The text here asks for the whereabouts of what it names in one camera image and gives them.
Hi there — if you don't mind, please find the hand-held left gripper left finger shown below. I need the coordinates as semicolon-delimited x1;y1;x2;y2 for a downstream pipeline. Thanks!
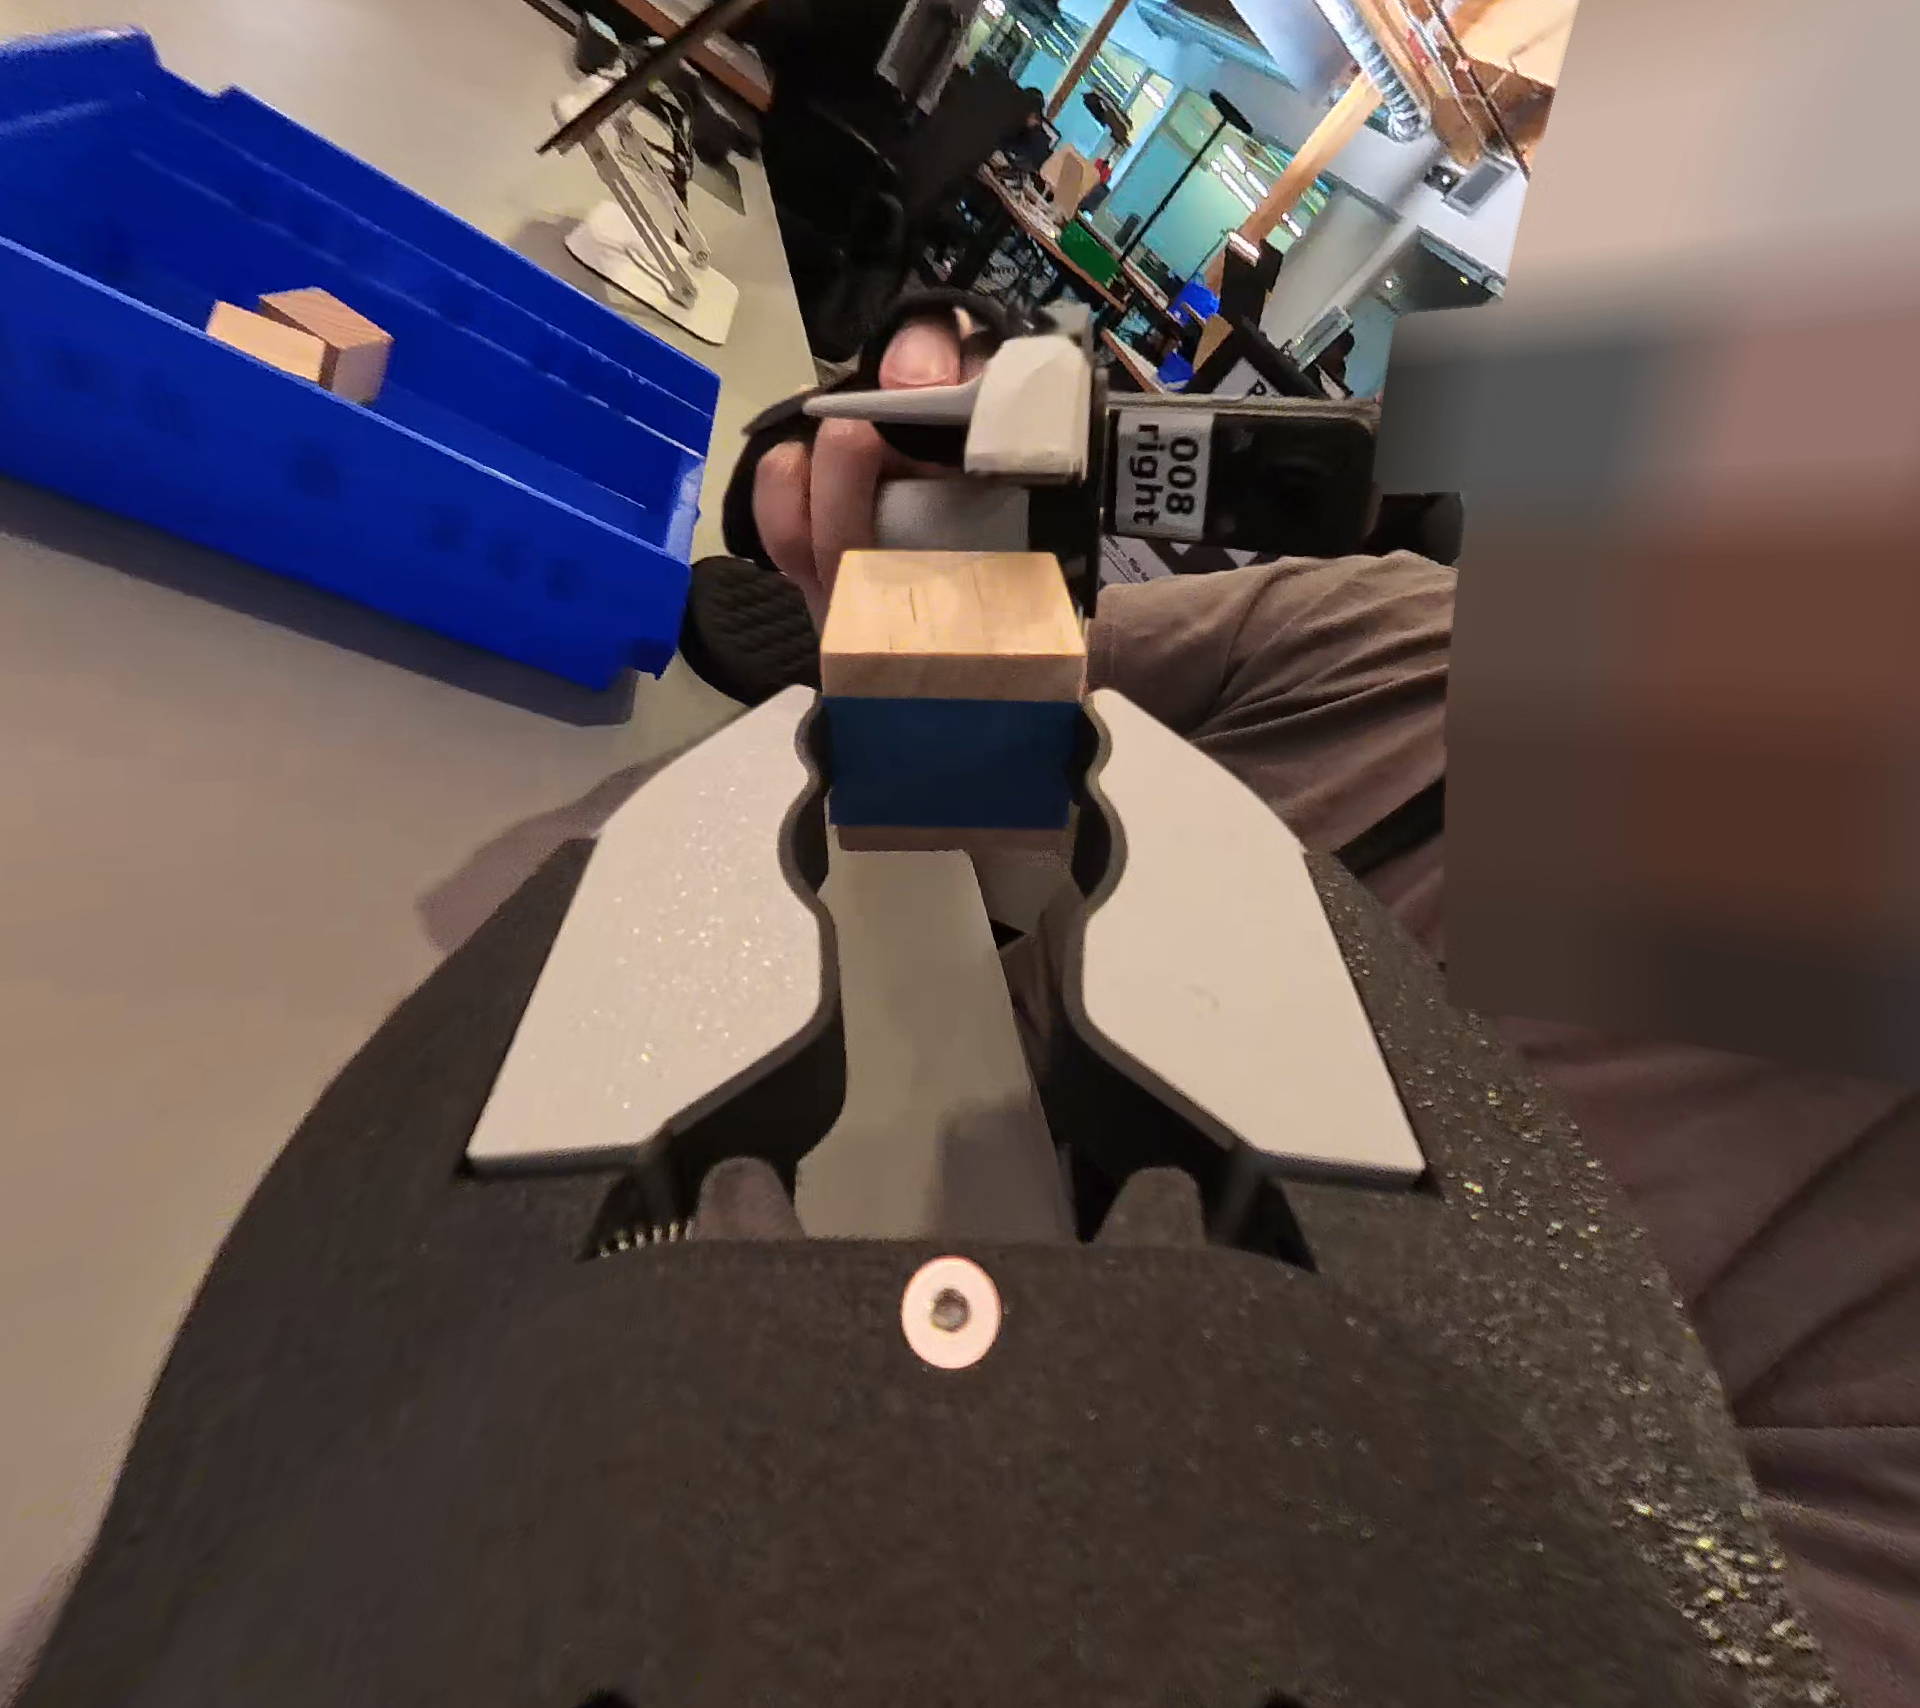
465;684;847;1191

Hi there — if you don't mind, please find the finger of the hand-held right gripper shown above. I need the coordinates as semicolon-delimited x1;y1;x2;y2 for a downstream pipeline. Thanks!
967;332;1101;483

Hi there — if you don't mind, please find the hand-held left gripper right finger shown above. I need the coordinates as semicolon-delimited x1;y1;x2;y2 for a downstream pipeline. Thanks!
1050;684;1431;1191

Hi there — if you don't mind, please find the blue plastic bin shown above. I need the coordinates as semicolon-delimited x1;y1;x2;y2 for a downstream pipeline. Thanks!
0;27;723;694

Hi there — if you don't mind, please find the person's right hand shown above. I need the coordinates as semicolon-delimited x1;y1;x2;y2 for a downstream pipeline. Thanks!
750;320;971;607

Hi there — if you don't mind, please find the black office chair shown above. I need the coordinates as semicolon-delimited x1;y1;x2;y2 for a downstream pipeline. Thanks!
765;110;1052;360

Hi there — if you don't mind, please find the black pad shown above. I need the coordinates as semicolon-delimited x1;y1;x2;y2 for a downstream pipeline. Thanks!
678;556;828;707

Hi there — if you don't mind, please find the white document stand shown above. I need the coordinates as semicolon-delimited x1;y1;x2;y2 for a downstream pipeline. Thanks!
565;71;743;345

